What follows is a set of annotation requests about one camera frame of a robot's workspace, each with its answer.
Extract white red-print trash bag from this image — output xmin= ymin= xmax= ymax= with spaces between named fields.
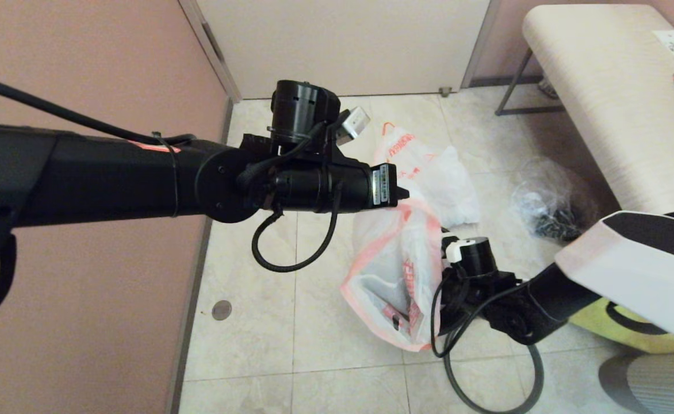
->
xmin=340 ymin=193 xmax=447 ymax=352
xmin=372 ymin=120 xmax=482 ymax=228

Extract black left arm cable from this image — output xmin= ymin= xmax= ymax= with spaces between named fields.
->
xmin=0 ymin=71 xmax=342 ymax=274

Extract grey striped rounded object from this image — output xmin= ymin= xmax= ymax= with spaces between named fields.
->
xmin=598 ymin=352 xmax=674 ymax=414

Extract yellow fabric bag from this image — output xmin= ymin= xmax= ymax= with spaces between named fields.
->
xmin=570 ymin=299 xmax=674 ymax=354

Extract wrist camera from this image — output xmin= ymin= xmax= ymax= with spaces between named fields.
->
xmin=268 ymin=79 xmax=371 ymax=156
xmin=446 ymin=236 xmax=497 ymax=279

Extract grey bin rim ring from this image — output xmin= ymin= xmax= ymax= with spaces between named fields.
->
xmin=442 ymin=339 xmax=545 ymax=414

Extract beige wood-grain table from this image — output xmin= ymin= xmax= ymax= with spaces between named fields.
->
xmin=522 ymin=5 xmax=674 ymax=219

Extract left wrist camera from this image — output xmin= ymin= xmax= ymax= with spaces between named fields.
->
xmin=268 ymin=79 xmax=371 ymax=156

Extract dark metal table frame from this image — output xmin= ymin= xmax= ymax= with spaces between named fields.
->
xmin=493 ymin=51 xmax=565 ymax=118

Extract dark wall baseboard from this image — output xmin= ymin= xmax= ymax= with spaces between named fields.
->
xmin=167 ymin=98 xmax=235 ymax=414

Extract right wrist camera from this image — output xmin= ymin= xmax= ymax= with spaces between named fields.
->
xmin=446 ymin=236 xmax=497 ymax=279

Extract clear plastic bag black contents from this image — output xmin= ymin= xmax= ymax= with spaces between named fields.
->
xmin=510 ymin=158 xmax=599 ymax=242

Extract white door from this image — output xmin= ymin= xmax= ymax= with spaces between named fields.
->
xmin=196 ymin=0 xmax=490 ymax=103

